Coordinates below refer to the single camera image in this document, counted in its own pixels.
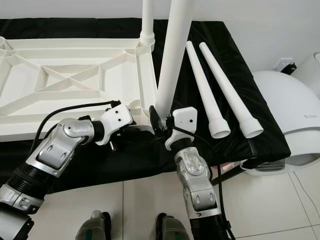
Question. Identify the wall socket with black plug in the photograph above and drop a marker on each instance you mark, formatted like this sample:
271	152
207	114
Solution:
284	65

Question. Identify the white ribbed plastic table top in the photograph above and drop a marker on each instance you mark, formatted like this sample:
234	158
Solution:
30	115

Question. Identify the white boxy appliance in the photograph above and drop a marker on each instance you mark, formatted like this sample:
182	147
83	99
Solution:
309	67

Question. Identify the black quilted bench cover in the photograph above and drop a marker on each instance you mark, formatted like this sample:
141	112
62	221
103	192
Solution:
245	70

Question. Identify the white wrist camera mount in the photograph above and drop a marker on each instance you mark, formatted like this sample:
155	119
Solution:
117	119
185	117

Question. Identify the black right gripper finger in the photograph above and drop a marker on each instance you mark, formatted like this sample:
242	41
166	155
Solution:
154	117

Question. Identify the small pink object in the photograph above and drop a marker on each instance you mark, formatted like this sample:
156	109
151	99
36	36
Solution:
228	166

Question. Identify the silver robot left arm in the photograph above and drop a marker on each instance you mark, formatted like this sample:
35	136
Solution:
60	150

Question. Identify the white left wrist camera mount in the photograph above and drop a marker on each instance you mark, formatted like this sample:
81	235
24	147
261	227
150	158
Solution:
117	119

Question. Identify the black metal bench leg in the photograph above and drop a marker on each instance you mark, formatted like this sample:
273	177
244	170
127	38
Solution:
227	175

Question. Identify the silver robot left leg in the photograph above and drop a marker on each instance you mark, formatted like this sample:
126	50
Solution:
94	227

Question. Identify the silver robot right leg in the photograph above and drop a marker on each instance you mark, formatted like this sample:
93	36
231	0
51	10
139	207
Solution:
175	229

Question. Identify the silver robot leg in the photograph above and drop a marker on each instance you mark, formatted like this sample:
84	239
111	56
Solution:
94	227
175	229

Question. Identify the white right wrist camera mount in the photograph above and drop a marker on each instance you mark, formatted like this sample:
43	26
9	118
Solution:
185	117

